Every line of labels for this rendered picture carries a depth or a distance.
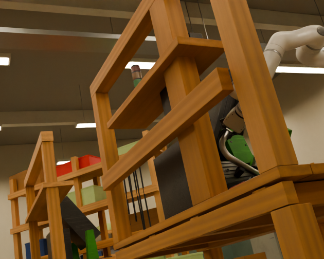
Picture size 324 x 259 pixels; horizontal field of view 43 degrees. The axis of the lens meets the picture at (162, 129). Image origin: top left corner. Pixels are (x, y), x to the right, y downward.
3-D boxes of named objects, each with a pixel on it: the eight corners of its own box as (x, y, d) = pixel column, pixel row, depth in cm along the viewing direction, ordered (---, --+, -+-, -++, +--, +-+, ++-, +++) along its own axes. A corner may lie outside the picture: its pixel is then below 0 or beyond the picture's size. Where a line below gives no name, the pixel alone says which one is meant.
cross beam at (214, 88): (111, 190, 249) (108, 176, 252) (234, 90, 143) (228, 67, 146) (103, 191, 247) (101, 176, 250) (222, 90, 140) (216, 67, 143)
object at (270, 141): (127, 242, 251) (104, 98, 283) (299, 164, 129) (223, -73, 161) (113, 244, 246) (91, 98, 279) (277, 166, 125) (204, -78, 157)
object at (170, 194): (195, 218, 221) (181, 158, 233) (227, 204, 197) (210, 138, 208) (165, 222, 213) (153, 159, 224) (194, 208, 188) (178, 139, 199)
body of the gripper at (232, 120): (254, 113, 193) (242, 128, 201) (236, 101, 194) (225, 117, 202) (250, 121, 188) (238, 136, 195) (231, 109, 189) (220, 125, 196)
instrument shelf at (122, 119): (146, 128, 253) (144, 123, 254) (228, 48, 179) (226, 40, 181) (107, 129, 241) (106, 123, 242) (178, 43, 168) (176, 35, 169)
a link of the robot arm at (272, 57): (255, 38, 192) (230, 88, 180) (285, 55, 192) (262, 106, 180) (247, 49, 200) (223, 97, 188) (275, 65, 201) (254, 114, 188)
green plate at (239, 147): (247, 171, 208) (231, 137, 219) (256, 162, 202) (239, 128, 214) (229, 173, 203) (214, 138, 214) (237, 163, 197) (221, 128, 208)
